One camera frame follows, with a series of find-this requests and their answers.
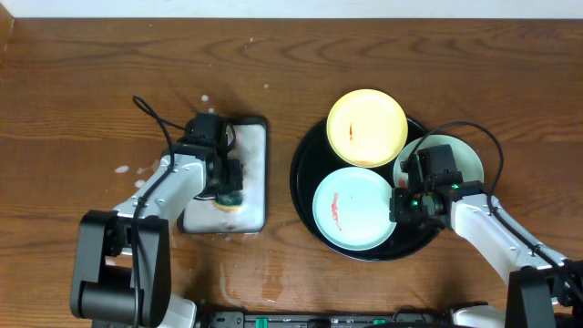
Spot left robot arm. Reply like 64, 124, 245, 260
70, 144, 242, 327

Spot round black tray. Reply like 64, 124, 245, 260
290, 118, 440, 261

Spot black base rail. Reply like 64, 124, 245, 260
194, 311, 454, 328

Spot green yellow sponge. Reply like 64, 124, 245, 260
212, 190, 243, 212

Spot rectangular black soap tray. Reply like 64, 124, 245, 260
178, 118, 268, 234

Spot yellow plate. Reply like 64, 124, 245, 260
326, 89, 408, 168

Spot light blue plate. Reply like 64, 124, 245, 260
312, 167, 396, 251

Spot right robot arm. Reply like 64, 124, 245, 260
390, 181, 582, 327

